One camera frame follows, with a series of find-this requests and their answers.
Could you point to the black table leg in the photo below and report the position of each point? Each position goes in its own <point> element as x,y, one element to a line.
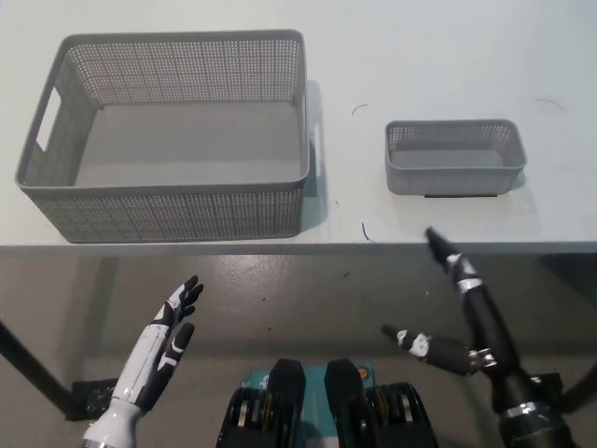
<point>32,364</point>
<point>580,387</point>

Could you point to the black tape patch on table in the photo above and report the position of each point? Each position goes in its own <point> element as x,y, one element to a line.
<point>459,196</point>

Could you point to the small grey perforated basket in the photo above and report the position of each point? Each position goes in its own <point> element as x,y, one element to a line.
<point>454,179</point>

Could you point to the large grey perforated basket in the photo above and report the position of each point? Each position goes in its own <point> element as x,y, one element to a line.
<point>186,140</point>

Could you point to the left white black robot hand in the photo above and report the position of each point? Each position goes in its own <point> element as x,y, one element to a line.
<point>149,359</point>

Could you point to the robot torso black teal blocks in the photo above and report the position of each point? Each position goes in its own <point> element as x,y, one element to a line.
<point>326,406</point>

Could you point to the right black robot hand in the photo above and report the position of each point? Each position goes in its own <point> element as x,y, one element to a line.
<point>485,322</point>

